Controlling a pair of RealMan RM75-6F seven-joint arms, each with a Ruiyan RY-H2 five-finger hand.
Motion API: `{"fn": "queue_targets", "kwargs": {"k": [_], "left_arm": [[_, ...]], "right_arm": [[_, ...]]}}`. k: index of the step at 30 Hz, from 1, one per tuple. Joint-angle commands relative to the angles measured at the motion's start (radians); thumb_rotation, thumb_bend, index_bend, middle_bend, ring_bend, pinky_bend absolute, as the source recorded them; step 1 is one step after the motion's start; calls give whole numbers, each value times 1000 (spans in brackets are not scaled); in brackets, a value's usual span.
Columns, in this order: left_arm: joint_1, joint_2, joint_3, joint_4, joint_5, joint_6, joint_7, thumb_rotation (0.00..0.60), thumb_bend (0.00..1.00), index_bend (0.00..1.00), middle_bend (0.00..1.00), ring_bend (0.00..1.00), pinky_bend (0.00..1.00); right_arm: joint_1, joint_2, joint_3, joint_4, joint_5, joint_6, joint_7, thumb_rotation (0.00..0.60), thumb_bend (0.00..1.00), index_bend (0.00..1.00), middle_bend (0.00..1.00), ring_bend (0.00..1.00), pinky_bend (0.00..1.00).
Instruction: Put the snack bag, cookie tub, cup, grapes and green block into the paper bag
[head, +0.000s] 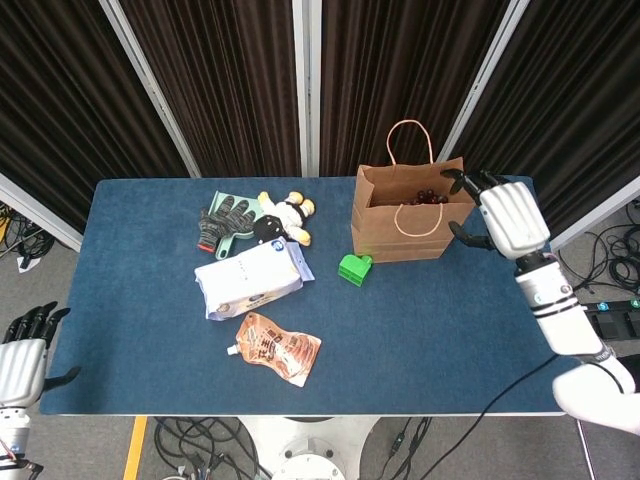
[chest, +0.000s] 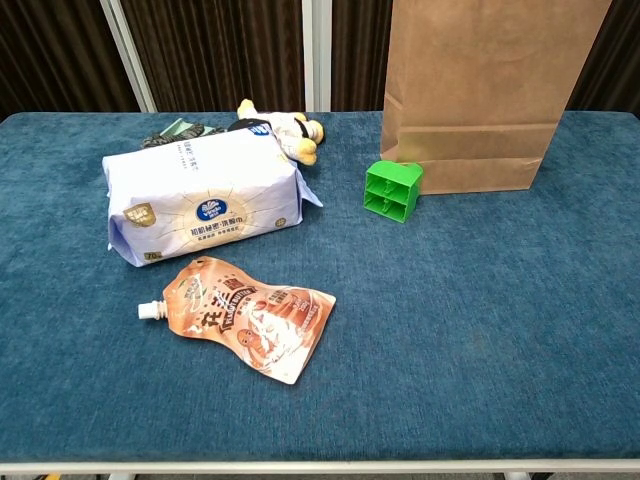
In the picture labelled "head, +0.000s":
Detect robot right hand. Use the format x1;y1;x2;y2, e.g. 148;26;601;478
440;168;551;260

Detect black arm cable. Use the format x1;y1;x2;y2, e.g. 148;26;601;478
472;352;564;417

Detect orange peanut butter pouch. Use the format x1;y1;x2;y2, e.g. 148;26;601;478
225;312;322;389

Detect white tissue pack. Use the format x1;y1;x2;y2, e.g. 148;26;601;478
193;236;316;321

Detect white black plush toy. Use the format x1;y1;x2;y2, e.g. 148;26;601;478
252;190;317;247

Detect mint green dustpan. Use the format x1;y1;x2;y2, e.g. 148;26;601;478
208;190;262;260

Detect black floor cable tangle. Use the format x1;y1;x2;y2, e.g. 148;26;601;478
0;202;57;266
558;198;640;297
152;416;274;480

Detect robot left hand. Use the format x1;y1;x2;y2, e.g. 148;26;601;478
0;301;81;407

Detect white metal frame post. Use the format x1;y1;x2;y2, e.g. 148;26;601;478
548;174;640;254
98;0;202;179
437;0;531;162
292;0;322;177
0;172;84;252

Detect blue table cloth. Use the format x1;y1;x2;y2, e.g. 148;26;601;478
38;175;594;417

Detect black cable with switch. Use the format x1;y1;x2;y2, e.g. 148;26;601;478
380;416;434;472

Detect brown paper bag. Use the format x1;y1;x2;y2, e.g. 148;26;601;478
351;119;476;264

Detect black foot pedal box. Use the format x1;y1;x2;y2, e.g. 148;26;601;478
594;313;640;342

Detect grey knit glove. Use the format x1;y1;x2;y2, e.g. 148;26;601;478
198;195;259;252

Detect purple grape bunch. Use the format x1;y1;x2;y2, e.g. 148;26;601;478
402;187;448;206

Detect dark brown pleated curtain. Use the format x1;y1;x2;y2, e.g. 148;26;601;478
319;0;506;177
449;0;640;241
0;0;194;234
119;0;301;178

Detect green toy block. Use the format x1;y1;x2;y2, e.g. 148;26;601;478
338;253;375;288

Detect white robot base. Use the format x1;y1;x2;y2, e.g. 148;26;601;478
239;415;381;480

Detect yellow floor tape strip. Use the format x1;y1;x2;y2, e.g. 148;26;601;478
122;416;149;480

